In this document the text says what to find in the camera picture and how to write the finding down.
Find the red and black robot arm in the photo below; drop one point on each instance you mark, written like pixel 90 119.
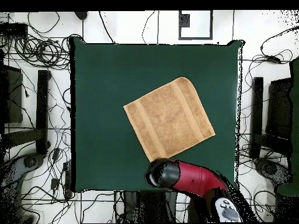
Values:
pixel 193 178

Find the tan terry towel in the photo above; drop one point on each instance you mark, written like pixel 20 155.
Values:
pixel 168 119

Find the black flat device box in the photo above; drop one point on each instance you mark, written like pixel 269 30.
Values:
pixel 14 29

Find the black power adapter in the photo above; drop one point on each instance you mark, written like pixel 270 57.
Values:
pixel 56 154
pixel 273 59

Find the black power strip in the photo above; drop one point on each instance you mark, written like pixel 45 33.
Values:
pixel 67 179

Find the person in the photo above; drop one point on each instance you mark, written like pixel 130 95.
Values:
pixel 81 15

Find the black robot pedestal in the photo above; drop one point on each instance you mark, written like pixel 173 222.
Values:
pixel 149 207

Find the dark green fabric sheet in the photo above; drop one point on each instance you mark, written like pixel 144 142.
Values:
pixel 294 116

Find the dark square floor frame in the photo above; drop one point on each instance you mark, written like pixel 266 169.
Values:
pixel 184 20

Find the black square case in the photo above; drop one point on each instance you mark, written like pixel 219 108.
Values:
pixel 279 105
pixel 11 98

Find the dark green table cloth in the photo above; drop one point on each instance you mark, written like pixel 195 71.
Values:
pixel 105 151

